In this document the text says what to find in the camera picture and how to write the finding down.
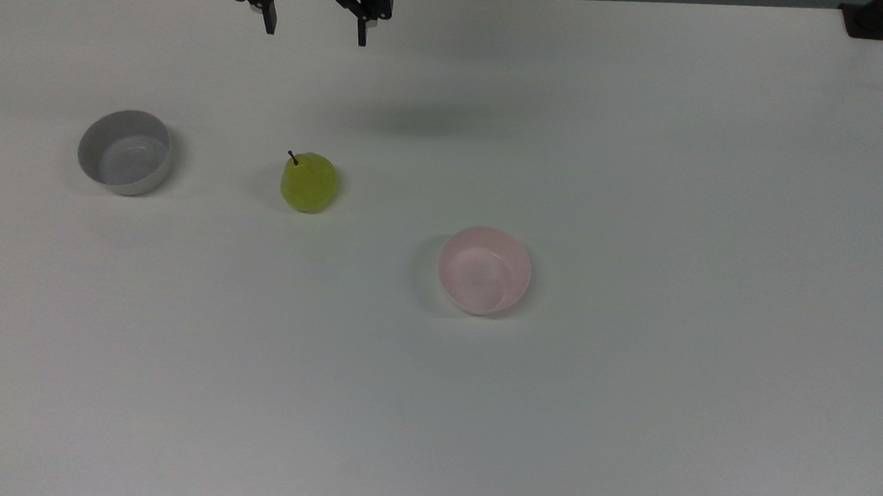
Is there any green pear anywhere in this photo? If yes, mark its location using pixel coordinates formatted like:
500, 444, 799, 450
279, 149, 341, 216

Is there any grey bowl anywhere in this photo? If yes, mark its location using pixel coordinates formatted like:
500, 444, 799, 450
75, 106, 176, 199

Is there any pink bowl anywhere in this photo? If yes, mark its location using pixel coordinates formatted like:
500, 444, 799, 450
435, 224, 536, 320

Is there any black table clamp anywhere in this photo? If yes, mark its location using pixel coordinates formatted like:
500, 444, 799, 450
837, 0, 883, 41

